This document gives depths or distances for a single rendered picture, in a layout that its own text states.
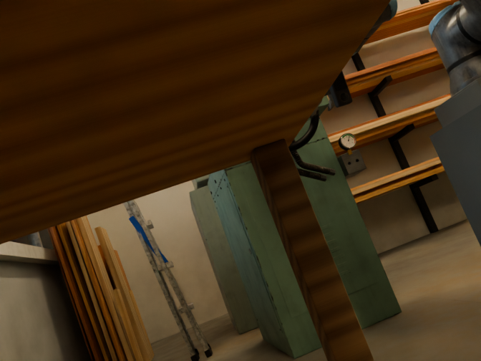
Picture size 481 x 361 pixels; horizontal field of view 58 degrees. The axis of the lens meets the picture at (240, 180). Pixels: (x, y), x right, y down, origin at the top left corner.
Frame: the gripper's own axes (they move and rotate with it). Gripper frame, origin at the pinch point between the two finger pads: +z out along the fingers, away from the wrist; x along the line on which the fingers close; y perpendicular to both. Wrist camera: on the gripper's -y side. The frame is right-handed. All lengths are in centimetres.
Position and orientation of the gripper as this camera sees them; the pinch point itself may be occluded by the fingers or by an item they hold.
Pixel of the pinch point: (322, 112)
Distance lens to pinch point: 141.7
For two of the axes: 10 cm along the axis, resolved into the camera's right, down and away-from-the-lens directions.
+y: -3.7, -7.8, 5.0
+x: -9.3, 3.1, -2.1
